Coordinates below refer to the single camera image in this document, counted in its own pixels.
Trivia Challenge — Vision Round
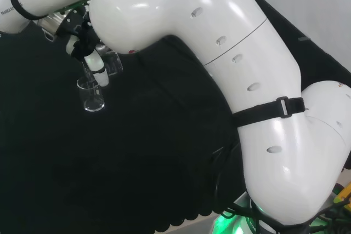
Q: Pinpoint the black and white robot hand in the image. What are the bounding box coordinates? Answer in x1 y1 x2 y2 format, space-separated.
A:
55 5 110 87

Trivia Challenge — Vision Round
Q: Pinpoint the small clear glass beaker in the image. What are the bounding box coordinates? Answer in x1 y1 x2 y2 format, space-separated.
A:
82 44 124 82

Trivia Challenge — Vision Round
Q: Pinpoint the tall clear glass beaker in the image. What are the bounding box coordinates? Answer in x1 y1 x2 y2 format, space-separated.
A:
76 77 106 113

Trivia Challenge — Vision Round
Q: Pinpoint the black bench cloth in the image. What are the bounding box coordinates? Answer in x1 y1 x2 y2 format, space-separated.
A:
0 0 351 232

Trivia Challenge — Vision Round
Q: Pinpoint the green cable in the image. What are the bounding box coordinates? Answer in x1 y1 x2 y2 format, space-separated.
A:
56 0 91 13

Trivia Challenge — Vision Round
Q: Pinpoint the black forearm strap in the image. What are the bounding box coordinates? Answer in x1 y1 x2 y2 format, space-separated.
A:
9 0 42 21

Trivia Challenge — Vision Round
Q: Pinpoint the black arm strap with buckle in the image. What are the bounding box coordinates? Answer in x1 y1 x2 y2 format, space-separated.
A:
231 96 306 129

